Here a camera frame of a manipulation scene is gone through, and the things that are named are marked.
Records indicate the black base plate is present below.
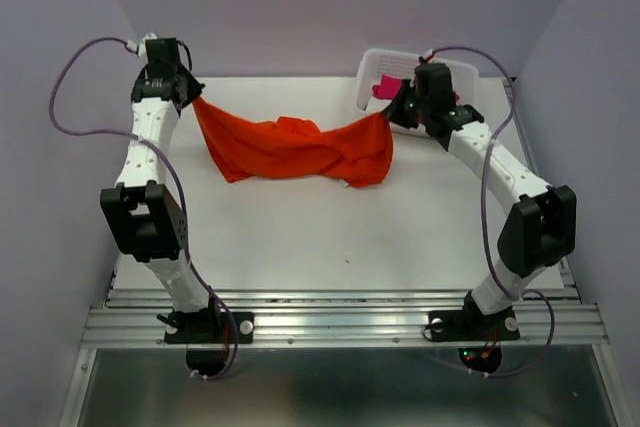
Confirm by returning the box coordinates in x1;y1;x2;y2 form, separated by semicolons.
157;309;255;345
427;308;520;343

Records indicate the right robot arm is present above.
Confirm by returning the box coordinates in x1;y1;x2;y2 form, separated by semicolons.
382;80;577;342

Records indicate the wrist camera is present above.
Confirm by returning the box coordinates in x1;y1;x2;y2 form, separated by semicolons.
144;37;191;73
414;63;456;101

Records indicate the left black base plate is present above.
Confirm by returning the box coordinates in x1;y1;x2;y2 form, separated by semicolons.
157;309;255;345

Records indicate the white plastic basket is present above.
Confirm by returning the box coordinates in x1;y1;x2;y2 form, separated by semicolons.
355;48;481;139

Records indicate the orange t shirt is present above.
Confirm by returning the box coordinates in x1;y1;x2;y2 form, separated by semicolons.
193;97;394;188

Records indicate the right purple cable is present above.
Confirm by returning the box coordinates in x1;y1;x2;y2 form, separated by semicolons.
424;45;556;379

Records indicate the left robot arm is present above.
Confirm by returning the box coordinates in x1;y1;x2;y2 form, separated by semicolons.
100;65;223;344

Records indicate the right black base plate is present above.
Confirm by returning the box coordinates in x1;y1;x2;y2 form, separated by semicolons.
427;308;520;343

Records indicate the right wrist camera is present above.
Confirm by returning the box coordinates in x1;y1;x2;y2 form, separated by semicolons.
414;63;456;101

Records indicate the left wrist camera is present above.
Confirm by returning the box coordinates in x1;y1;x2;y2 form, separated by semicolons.
144;37;191;73

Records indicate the pink rolled t shirt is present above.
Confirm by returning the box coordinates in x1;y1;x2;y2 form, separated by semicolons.
372;75;403;100

